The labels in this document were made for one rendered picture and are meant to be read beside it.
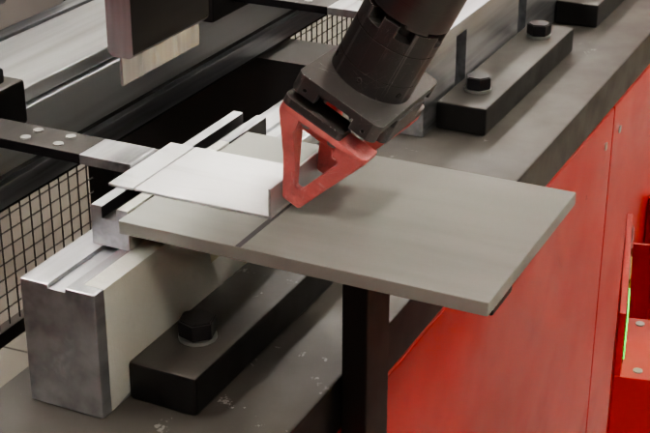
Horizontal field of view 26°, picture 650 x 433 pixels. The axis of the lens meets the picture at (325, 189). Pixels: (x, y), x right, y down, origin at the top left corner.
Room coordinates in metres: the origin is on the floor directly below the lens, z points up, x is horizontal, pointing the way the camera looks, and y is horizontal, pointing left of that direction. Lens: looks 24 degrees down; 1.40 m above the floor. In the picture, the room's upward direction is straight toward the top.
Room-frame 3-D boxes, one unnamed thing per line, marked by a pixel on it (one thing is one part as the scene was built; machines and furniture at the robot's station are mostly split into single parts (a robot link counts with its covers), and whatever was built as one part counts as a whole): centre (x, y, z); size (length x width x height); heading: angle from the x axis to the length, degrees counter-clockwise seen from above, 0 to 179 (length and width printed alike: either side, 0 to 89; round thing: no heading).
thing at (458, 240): (0.88, -0.02, 1.00); 0.26 x 0.18 x 0.01; 64
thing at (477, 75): (1.37, -0.16, 0.91); 0.03 x 0.03 x 0.02
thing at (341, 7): (1.39, 0.07, 1.01); 0.26 x 0.12 x 0.05; 64
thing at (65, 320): (0.99, 0.09, 0.92); 0.39 x 0.06 x 0.10; 154
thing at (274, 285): (0.95, 0.05, 0.89); 0.30 x 0.05 x 0.03; 154
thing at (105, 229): (0.96, 0.10, 0.99); 0.20 x 0.03 x 0.03; 154
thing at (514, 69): (1.46, -0.20, 0.89); 0.30 x 0.05 x 0.03; 154
